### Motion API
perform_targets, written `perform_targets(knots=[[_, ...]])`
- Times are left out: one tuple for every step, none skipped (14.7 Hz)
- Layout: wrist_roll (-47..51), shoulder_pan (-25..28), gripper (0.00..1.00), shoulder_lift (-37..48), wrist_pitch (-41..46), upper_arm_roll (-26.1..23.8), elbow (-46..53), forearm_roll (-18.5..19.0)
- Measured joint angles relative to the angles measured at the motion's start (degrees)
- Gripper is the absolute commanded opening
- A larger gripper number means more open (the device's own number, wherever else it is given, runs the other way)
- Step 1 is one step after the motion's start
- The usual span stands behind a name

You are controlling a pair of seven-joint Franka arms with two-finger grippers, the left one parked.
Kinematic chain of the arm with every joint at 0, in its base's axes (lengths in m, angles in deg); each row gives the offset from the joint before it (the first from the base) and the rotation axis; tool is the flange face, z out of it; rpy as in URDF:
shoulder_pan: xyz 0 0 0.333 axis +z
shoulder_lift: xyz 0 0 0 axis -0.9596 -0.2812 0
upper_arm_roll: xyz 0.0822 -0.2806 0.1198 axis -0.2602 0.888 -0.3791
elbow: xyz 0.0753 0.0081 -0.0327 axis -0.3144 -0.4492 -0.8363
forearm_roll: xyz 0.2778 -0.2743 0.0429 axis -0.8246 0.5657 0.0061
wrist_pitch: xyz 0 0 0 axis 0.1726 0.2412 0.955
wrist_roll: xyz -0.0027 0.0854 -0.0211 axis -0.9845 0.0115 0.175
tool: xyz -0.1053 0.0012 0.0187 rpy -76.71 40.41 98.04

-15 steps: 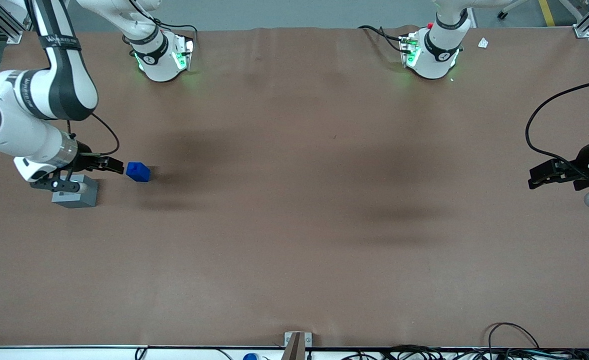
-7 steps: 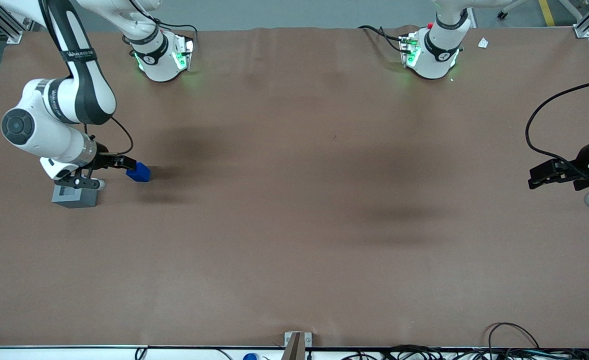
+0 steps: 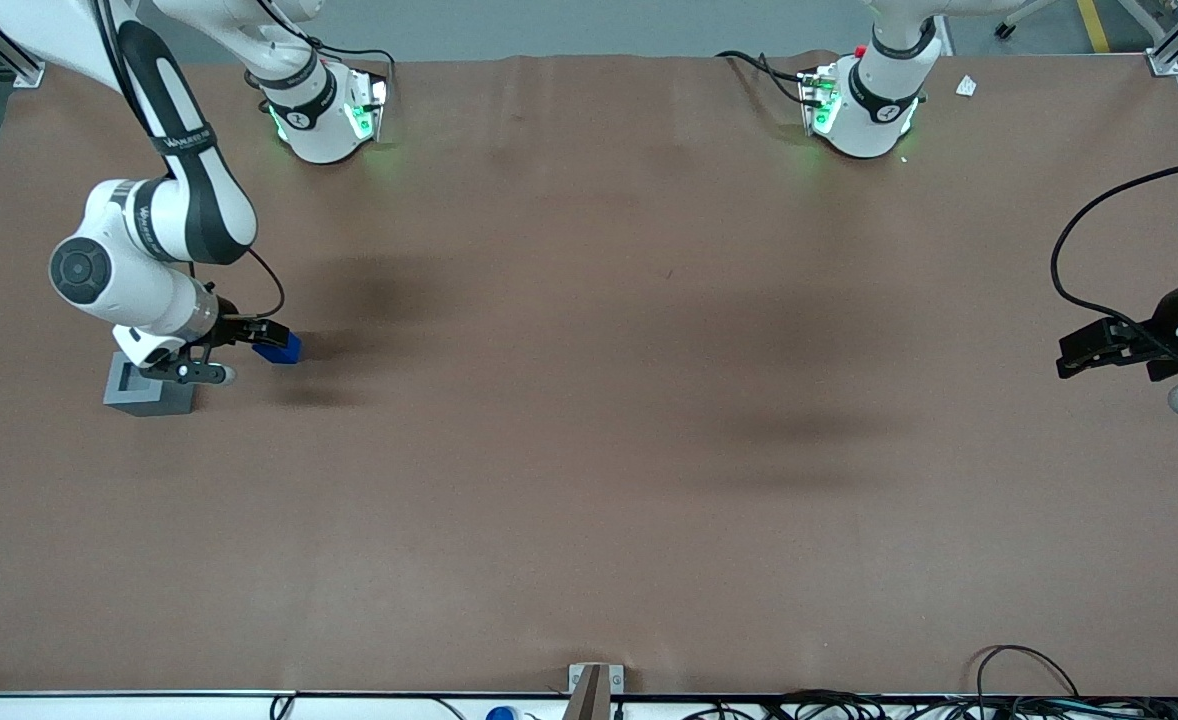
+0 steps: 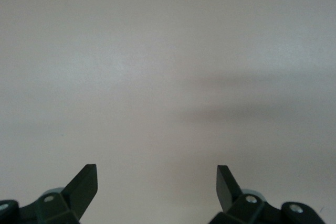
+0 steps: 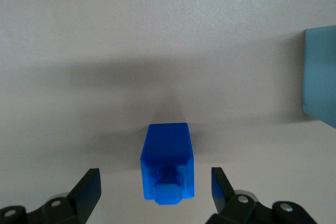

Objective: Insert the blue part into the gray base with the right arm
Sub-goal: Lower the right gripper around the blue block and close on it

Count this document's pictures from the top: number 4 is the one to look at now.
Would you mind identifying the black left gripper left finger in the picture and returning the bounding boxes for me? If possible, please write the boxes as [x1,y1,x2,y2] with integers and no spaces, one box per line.
[19,164,98,224]

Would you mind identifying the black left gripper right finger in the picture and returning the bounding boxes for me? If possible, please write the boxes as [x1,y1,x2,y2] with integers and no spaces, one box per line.
[208,165,283,224]

